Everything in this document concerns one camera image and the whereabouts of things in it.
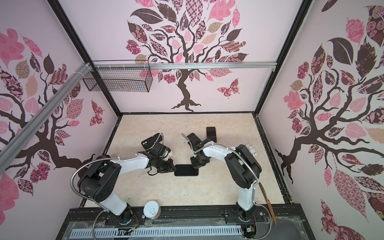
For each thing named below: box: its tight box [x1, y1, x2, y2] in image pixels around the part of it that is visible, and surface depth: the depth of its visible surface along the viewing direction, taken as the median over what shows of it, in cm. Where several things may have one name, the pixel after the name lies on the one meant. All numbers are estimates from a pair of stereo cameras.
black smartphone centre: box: [186, 133, 202, 145], surface depth 81 cm
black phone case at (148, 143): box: [141, 133, 161, 150], surface depth 105 cm
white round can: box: [143, 200, 162, 220], surface depth 73 cm
